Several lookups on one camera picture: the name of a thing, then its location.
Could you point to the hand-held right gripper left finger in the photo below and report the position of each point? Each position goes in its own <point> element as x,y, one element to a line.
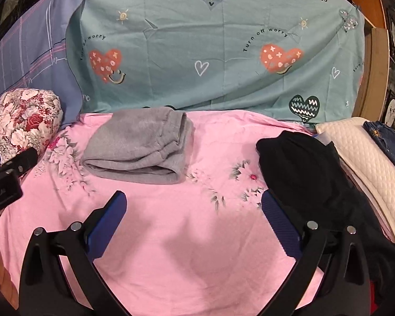
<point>108,223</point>

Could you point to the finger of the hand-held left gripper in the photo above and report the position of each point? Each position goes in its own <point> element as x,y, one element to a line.
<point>23,161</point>

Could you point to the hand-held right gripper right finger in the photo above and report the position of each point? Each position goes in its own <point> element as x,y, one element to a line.
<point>279,223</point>

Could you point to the black pants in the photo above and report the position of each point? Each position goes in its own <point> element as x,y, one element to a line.
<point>299,164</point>

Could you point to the grey sweat pants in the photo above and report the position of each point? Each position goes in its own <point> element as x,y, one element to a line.
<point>135,148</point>

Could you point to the red floral quilt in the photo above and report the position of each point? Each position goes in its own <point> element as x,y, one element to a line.
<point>19,118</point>

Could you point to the pink floral bedsheet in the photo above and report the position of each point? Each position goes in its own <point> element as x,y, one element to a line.
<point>184,237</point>

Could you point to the blue plaid pillow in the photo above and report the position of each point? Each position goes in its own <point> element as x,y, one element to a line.
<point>29,62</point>

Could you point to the white quilted blanket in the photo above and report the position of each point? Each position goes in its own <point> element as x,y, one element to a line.
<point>358,158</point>

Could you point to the blue jeans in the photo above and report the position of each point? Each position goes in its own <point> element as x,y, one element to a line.
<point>391,144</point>

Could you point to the teal heart print sheet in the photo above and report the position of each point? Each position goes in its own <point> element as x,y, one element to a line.
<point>184,82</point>

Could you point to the black ornate framed clock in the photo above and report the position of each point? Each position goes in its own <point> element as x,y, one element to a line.
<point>394,36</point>
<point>391,107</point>

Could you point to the wooden headboard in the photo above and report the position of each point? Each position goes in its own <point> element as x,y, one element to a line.
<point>375,65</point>

